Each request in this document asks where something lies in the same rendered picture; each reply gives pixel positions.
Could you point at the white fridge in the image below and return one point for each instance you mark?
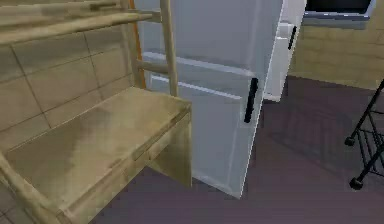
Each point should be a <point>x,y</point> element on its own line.
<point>216,66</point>

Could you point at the light wooden shelf unit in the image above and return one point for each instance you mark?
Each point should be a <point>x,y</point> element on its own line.
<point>100,133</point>

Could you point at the grey framed window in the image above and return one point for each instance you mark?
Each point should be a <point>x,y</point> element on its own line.
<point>336,15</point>

